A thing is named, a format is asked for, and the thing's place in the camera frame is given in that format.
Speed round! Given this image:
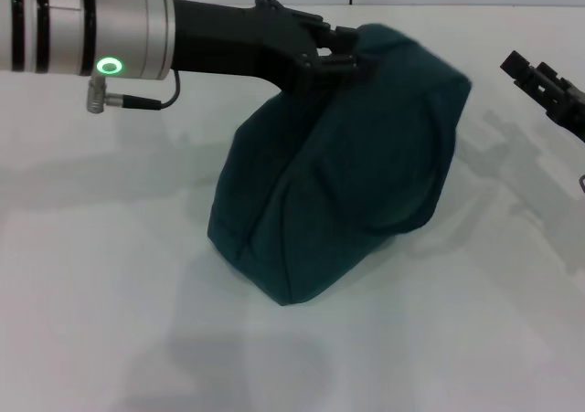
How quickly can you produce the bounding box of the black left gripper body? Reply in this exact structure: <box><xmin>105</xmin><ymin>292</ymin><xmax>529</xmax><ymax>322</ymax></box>
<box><xmin>171</xmin><ymin>0</ymin><xmax>322</xmax><ymax>94</ymax></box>

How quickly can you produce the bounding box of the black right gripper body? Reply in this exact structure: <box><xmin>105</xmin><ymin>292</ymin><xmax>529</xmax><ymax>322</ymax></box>
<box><xmin>546</xmin><ymin>80</ymin><xmax>585</xmax><ymax>145</ymax></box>

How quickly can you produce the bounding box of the dark teal insulated lunch bag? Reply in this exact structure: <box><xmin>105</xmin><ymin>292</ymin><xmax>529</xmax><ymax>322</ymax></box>
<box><xmin>206</xmin><ymin>22</ymin><xmax>473</xmax><ymax>309</ymax></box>

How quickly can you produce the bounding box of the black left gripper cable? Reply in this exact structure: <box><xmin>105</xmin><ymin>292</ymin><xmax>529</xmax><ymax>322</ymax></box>
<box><xmin>85</xmin><ymin>70</ymin><xmax>181</xmax><ymax>115</ymax></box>

